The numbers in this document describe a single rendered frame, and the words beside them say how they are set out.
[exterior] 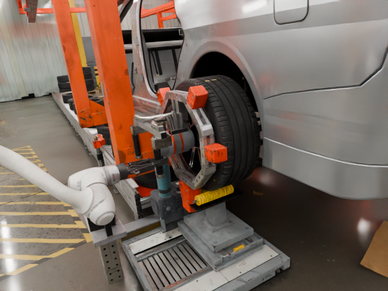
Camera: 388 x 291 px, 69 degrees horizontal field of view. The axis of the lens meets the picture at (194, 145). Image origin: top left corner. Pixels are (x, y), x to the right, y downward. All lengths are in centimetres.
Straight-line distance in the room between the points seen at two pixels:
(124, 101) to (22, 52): 1249
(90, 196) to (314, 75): 95
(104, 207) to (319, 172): 85
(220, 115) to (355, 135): 59
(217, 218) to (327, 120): 103
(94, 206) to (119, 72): 99
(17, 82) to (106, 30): 1246
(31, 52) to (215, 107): 1321
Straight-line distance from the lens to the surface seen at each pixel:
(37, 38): 1443
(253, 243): 189
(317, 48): 114
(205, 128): 137
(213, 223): 190
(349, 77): 108
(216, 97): 143
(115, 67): 189
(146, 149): 205
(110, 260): 193
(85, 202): 116
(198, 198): 163
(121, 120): 193
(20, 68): 1426
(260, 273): 183
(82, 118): 384
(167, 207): 200
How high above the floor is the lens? 133
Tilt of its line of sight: 19 degrees down
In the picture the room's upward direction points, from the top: 6 degrees counter-clockwise
